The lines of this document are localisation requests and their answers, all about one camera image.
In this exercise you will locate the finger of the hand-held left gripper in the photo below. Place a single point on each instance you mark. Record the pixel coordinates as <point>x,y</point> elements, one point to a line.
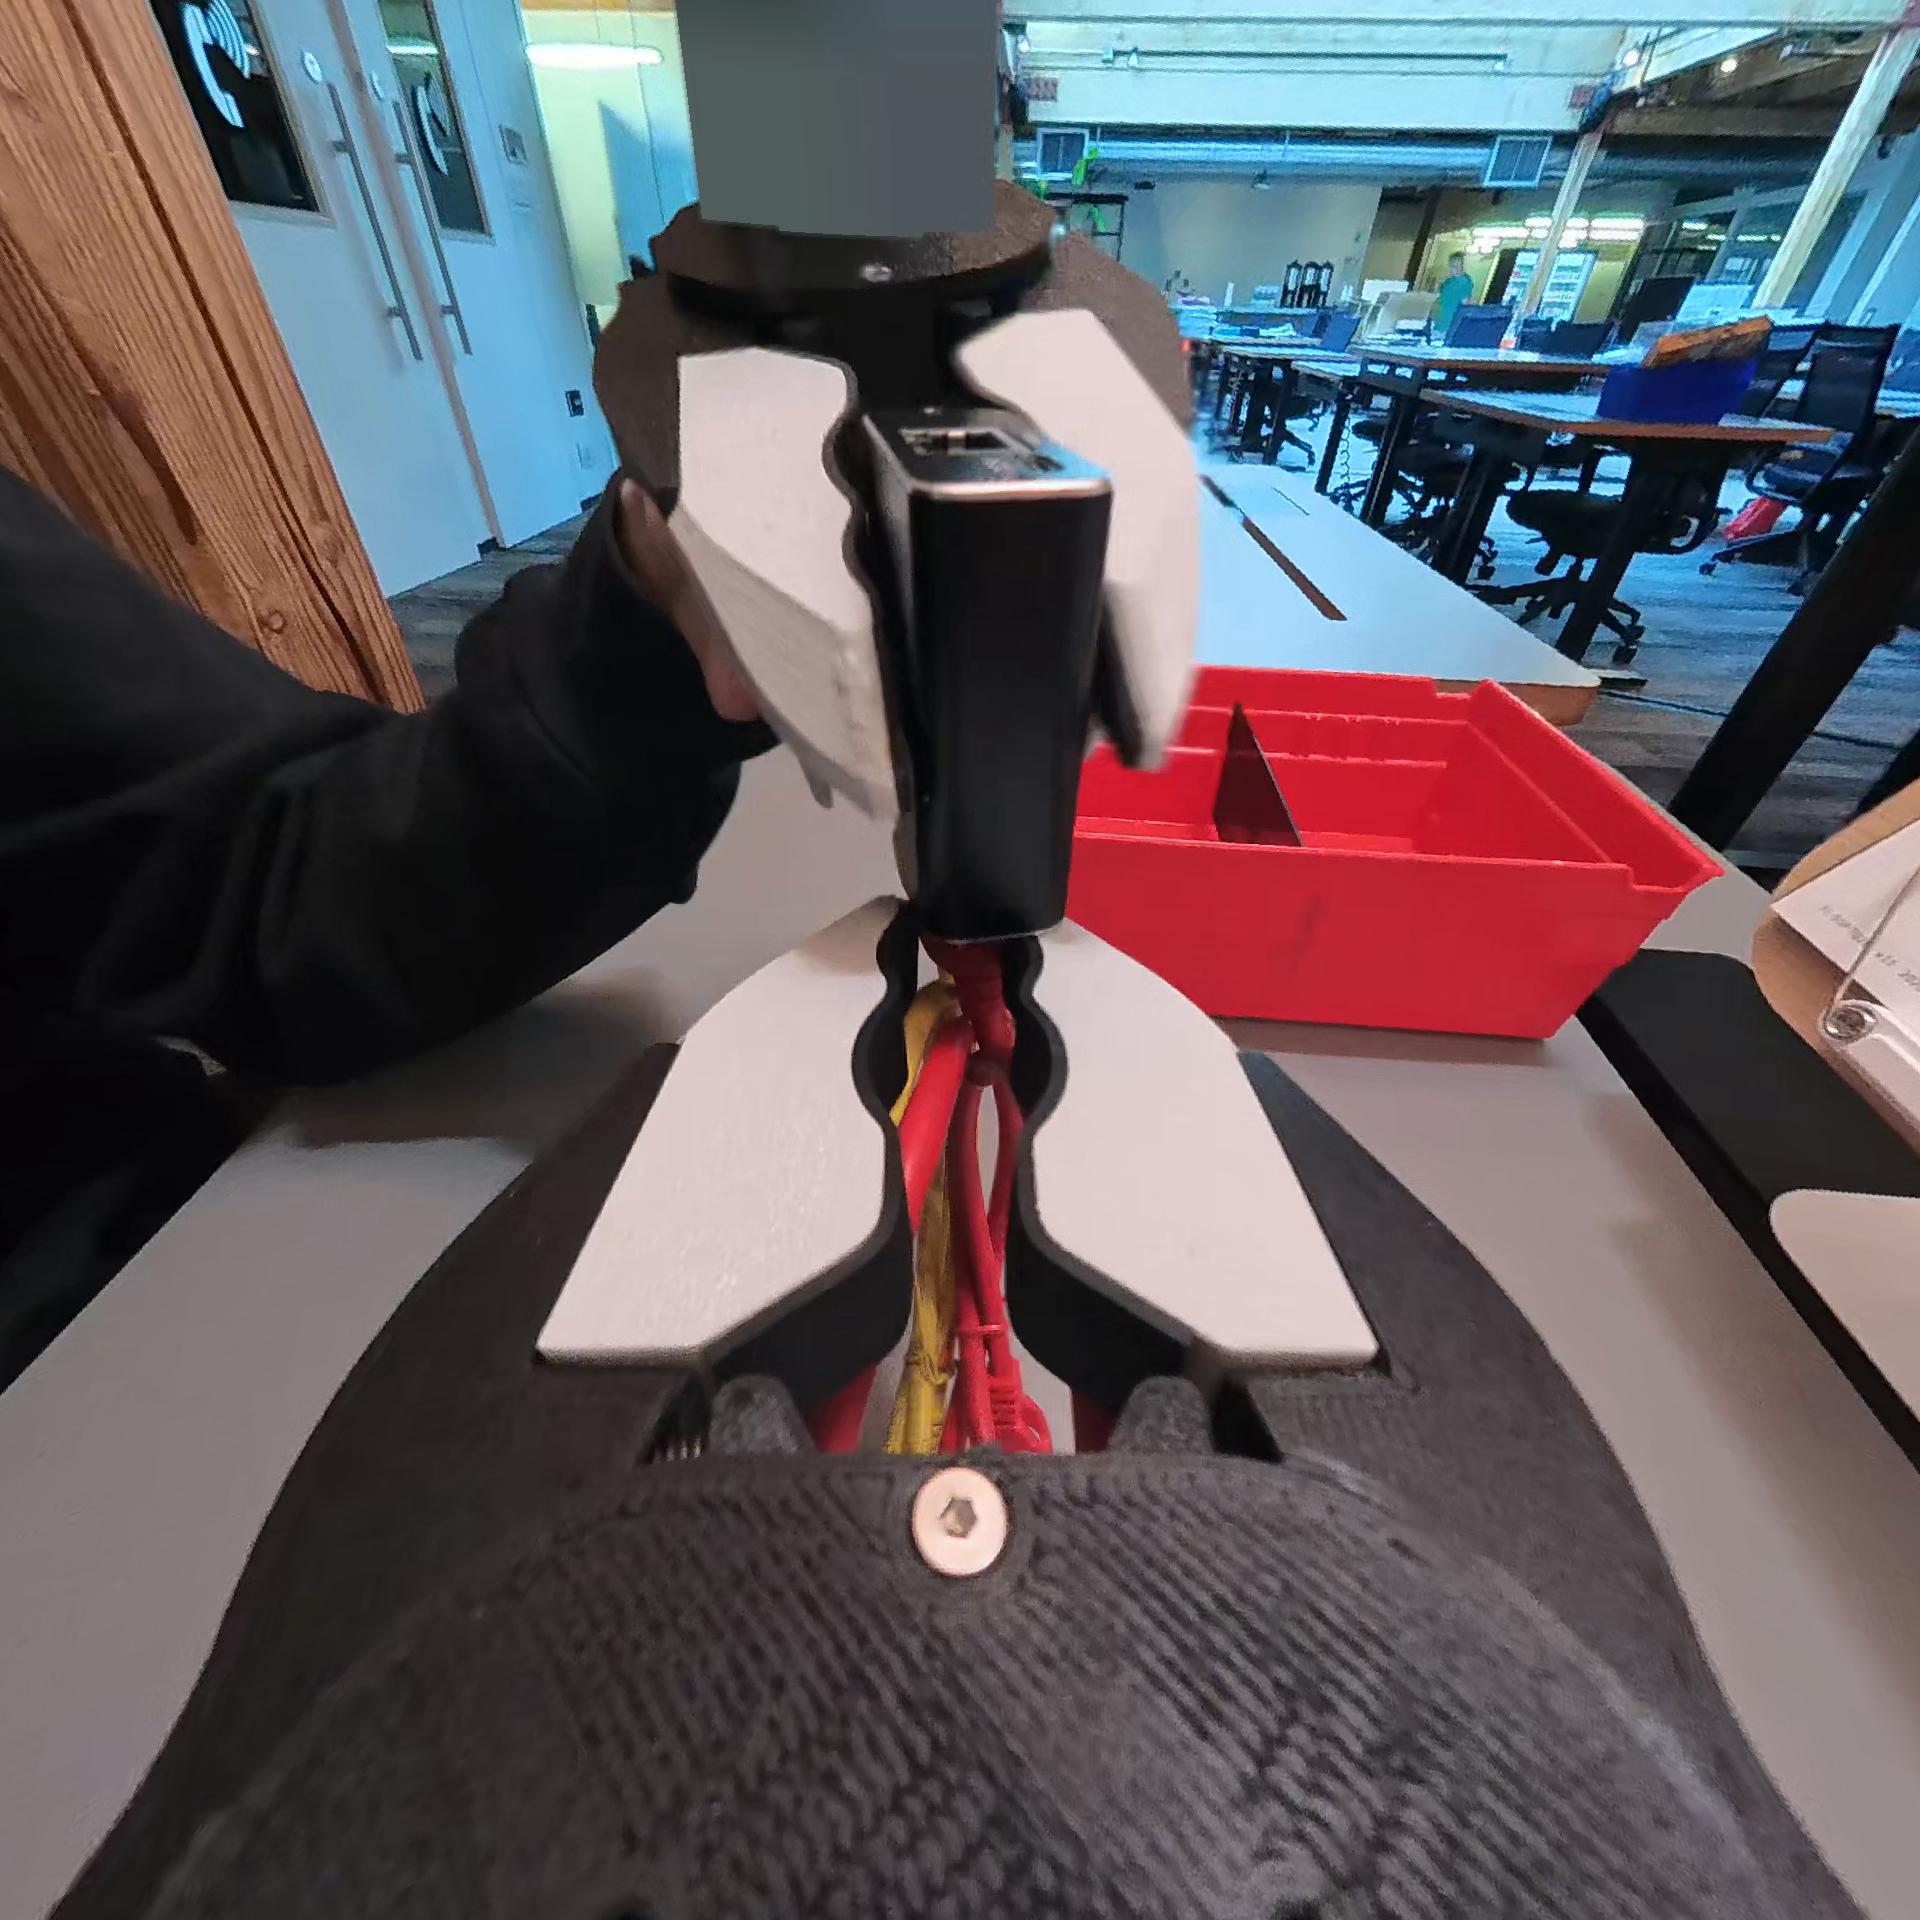
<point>1127,492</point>
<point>764,601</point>

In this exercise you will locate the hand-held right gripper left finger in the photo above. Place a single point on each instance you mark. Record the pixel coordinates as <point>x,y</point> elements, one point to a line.
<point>748,1169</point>

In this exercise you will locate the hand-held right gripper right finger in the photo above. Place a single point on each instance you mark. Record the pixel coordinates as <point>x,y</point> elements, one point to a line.
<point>1186,1183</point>

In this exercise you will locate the black ethernet splitter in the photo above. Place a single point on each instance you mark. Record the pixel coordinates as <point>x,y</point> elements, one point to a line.
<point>999,707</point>

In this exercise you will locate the person's left forearm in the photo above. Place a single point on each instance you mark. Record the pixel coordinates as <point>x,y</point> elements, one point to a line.
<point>300,824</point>

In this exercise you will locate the person's left hand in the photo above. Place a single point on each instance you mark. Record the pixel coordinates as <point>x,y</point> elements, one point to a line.
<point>674,601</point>

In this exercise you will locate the white door with window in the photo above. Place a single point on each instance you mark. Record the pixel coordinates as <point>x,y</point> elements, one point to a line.
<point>390,450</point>
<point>528,376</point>

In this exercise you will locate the long white table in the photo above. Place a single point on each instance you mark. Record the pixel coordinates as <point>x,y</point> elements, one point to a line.
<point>1350,601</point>

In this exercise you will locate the red plastic bin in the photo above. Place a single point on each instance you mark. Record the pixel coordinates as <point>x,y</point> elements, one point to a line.
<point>1350,930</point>

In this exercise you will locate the black bin divider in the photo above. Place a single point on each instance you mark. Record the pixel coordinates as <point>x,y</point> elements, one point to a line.
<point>1252,797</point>

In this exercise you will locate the black office chair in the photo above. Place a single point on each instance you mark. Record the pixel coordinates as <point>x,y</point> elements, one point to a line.
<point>1562,525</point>

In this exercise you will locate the wood top desk black legs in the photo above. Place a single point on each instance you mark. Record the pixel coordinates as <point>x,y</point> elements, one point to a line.
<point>1620,422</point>

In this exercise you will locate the black table mat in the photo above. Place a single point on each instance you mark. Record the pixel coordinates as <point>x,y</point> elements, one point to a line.
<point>1723,1080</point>

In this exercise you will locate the blue plastic bin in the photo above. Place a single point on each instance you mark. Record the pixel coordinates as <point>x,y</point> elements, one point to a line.
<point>1682,390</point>

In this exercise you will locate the black slanted pole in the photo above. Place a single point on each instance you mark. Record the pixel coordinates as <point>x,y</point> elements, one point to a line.
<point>1798,643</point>

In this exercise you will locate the printed instruction sheet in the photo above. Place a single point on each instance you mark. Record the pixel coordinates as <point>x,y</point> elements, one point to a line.
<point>1875,961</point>

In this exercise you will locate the wooden post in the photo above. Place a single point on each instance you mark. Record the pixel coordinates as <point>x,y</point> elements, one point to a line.
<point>150,376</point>

